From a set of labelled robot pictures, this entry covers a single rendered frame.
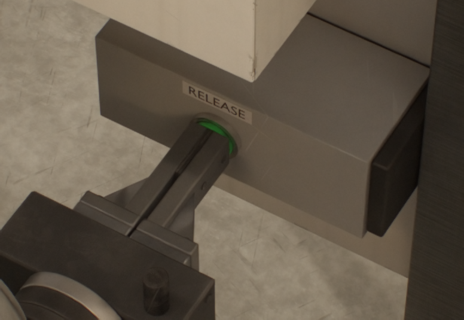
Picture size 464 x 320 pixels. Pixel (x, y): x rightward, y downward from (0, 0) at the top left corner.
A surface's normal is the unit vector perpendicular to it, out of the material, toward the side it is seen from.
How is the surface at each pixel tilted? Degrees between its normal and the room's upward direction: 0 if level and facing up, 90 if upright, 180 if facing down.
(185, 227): 0
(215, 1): 90
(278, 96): 0
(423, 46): 90
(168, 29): 90
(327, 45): 0
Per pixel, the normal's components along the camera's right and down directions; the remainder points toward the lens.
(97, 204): 0.00, -0.61
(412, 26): -0.51, 0.68
